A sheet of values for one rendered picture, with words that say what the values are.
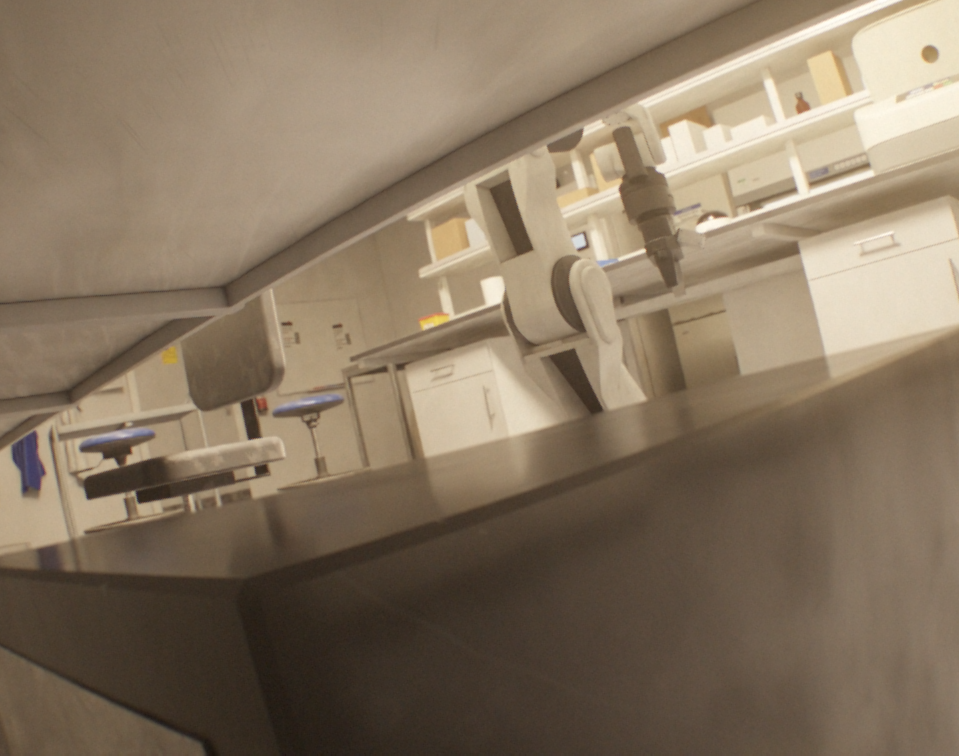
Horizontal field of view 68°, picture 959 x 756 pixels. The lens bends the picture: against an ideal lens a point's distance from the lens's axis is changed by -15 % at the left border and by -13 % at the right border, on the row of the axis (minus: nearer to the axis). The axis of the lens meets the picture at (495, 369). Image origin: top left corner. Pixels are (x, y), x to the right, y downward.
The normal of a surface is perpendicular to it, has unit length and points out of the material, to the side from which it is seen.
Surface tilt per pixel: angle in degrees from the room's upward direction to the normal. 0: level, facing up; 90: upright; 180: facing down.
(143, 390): 90
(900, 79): 105
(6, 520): 90
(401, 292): 90
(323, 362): 90
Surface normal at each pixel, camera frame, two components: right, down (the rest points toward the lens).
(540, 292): -0.66, 0.12
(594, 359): -0.56, 0.40
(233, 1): 0.22, 0.97
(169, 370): 0.71, -0.20
